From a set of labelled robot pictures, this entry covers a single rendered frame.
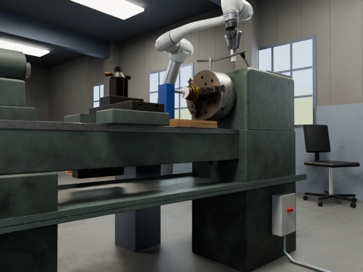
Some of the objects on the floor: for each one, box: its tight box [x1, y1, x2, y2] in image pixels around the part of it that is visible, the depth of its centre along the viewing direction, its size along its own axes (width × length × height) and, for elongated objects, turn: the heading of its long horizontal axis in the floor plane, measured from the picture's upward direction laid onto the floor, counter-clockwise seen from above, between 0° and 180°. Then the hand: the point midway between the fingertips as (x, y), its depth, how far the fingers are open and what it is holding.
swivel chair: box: [303, 124, 360, 208], centre depth 387 cm, size 65×65×102 cm
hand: (233, 55), depth 183 cm, fingers closed
